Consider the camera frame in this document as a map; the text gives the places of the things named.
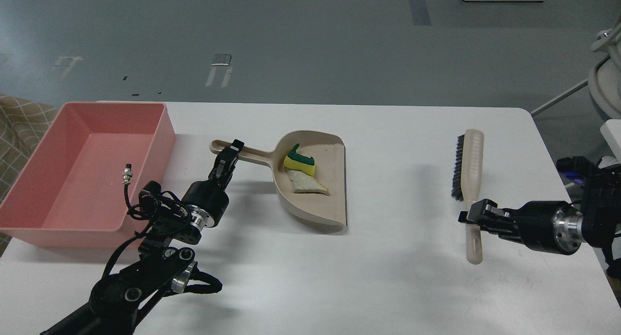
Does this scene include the beige hand brush black bristles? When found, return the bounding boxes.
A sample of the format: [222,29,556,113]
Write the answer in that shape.
[452,129,484,266]

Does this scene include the white chair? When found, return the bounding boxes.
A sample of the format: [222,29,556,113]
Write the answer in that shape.
[530,20,621,163]

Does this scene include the yellow green sponge piece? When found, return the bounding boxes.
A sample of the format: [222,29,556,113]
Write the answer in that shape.
[282,143,316,177]

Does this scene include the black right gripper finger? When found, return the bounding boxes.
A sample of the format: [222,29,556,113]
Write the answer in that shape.
[458,210,522,243]
[467,199,510,224]

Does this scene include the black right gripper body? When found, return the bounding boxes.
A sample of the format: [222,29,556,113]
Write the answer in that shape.
[500,201,583,255]

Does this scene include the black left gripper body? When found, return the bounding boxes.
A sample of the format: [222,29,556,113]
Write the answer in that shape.
[181,180,230,229]

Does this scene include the beige plastic dustpan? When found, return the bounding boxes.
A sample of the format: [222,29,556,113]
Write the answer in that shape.
[239,131,347,227]

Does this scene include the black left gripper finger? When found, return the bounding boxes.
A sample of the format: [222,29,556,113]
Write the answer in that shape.
[228,139,245,183]
[209,150,236,185]

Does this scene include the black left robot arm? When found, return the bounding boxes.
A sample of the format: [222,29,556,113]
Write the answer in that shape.
[44,140,244,335]

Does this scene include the beige checkered cloth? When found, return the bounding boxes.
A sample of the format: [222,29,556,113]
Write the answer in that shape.
[0,95,58,255]

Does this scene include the pink plastic bin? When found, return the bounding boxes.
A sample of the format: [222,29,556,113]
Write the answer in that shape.
[0,102,176,248]

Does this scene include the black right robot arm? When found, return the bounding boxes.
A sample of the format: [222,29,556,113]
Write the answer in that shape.
[458,156,620,279]

